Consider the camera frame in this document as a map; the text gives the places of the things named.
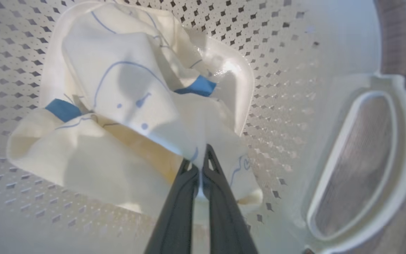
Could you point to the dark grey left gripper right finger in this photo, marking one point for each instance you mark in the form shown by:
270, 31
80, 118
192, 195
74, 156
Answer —
224, 218

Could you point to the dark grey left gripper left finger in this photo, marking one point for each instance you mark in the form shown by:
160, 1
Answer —
178, 218

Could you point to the cream garment with blue print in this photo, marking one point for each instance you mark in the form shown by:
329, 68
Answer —
125, 106

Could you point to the cream perforated laundry basket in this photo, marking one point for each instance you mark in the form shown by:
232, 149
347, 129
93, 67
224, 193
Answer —
294, 106

